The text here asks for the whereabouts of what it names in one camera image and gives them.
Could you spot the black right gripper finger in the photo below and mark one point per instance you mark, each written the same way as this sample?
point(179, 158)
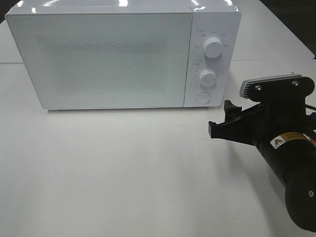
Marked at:
point(231, 111)
point(224, 130)

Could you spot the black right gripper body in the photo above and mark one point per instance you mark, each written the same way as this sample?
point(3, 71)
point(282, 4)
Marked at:
point(264, 121)

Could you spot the round door release button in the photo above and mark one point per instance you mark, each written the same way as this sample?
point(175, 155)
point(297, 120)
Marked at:
point(203, 98)

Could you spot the white microwave door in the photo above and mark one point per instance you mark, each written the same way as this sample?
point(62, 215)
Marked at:
point(98, 61)

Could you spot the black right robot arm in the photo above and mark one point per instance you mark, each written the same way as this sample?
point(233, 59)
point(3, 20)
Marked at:
point(292, 158)

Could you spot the lower white microwave knob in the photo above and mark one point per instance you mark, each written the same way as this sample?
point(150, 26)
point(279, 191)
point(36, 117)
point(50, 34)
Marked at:
point(207, 78)

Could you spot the white microwave knob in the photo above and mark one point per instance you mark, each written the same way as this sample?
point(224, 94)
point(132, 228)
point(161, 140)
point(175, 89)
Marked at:
point(213, 47)
point(207, 78)

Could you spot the upper white microwave knob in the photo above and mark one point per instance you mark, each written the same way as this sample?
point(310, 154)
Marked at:
point(213, 47)

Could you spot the white microwave oven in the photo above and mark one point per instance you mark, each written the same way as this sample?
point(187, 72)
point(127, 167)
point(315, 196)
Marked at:
point(208, 18)

